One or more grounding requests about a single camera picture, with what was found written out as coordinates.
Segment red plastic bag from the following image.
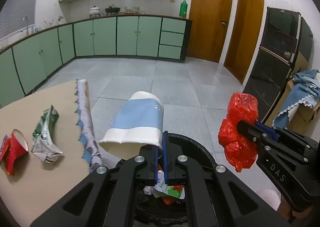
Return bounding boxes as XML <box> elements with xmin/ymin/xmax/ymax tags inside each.
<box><xmin>217</xmin><ymin>92</ymin><xmax>259</xmax><ymax>173</ymax></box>

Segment white and blue paper cup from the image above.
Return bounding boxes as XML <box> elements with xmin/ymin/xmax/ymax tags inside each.
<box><xmin>99</xmin><ymin>91</ymin><xmax>164</xmax><ymax>160</ymax></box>

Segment white green salt bag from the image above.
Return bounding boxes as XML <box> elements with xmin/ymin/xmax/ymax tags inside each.
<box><xmin>143</xmin><ymin>170</ymin><xmax>185</xmax><ymax>199</ymax></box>

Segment blue chips bag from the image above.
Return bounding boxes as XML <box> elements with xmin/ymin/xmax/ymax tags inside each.
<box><xmin>0</xmin><ymin>135</ymin><xmax>10</xmax><ymax>162</ymax></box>

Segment black trash bin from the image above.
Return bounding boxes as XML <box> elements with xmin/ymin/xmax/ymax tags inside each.
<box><xmin>109</xmin><ymin>132</ymin><xmax>218</xmax><ymax>227</ymax></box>

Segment green lower kitchen cabinets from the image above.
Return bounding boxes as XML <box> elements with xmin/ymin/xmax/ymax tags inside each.
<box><xmin>1</xmin><ymin>15</ymin><xmax>192</xmax><ymax>107</ymax></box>

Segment chrome kitchen faucet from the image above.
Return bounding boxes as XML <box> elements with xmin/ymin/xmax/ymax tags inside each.
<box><xmin>21</xmin><ymin>16</ymin><xmax>29</xmax><ymax>36</ymax></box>

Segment person's right hand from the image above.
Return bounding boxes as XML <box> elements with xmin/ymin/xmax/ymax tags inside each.
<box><xmin>277</xmin><ymin>196</ymin><xmax>305</xmax><ymax>221</ymax></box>

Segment cardboard box with blue cloth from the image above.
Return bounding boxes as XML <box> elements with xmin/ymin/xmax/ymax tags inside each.
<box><xmin>265</xmin><ymin>69</ymin><xmax>319</xmax><ymax>133</ymax></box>

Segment black glass cabinet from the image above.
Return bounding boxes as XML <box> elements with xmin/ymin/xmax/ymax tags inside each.
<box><xmin>243</xmin><ymin>7</ymin><xmax>313</xmax><ymax>122</ymax></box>

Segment brown wooden door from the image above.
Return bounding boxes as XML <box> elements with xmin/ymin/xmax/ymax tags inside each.
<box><xmin>187</xmin><ymin>0</ymin><xmax>233</xmax><ymax>63</ymax></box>
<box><xmin>224</xmin><ymin>0</ymin><xmax>264</xmax><ymax>83</ymax></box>

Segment red paper cup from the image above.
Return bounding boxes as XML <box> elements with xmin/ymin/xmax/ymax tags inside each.
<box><xmin>2</xmin><ymin>129</ymin><xmax>29</xmax><ymax>176</ymax></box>

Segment green thermos bottle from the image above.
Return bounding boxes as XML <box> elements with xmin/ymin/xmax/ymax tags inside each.
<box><xmin>179</xmin><ymin>0</ymin><xmax>188</xmax><ymax>19</ymax></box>

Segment white cooking pot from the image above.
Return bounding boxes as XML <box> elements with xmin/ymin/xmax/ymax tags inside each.
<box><xmin>89</xmin><ymin>6</ymin><xmax>101</xmax><ymax>18</ymax></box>

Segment black wok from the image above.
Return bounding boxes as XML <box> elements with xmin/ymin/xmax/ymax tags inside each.
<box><xmin>105</xmin><ymin>5</ymin><xmax>120</xmax><ymax>16</ymax></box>

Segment grey window blind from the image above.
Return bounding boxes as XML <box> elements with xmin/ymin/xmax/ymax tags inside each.
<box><xmin>1</xmin><ymin>0</ymin><xmax>36</xmax><ymax>38</ymax></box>

